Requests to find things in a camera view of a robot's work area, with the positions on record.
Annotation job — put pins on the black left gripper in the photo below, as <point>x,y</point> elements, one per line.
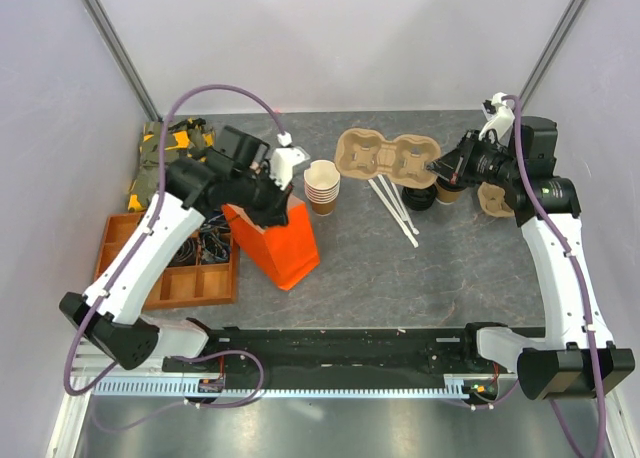
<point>274,214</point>

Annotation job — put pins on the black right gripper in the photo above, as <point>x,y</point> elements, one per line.
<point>456,165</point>

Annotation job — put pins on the brown paper coffee cup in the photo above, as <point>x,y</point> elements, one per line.
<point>447,193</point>

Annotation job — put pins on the orange paper bag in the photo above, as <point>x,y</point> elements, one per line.
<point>286,254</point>

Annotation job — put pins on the cardboard cup carrier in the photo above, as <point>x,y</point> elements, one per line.
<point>364,154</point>
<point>492,201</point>

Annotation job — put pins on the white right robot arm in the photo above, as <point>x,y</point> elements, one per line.
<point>577,343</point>

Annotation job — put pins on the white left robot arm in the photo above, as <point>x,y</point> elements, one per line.
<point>239,170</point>

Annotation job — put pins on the stack of black lids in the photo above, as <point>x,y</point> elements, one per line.
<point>419,199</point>

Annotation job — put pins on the white wrapped straw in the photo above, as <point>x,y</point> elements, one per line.
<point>393,213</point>
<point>403,208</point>
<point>394,195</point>

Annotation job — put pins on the camouflage folded cloth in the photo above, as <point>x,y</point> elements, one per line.
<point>183,139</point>

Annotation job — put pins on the stack of paper cups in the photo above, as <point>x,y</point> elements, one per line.
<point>322,186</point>

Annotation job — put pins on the black coiled belt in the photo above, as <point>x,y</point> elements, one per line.
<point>188,254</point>

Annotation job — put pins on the orange wooden compartment tray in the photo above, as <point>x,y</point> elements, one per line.
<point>199,285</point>

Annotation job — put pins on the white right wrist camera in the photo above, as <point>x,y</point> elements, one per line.
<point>499,118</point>

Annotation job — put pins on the aluminium cable duct rail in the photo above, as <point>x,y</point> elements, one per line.
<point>196,387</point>

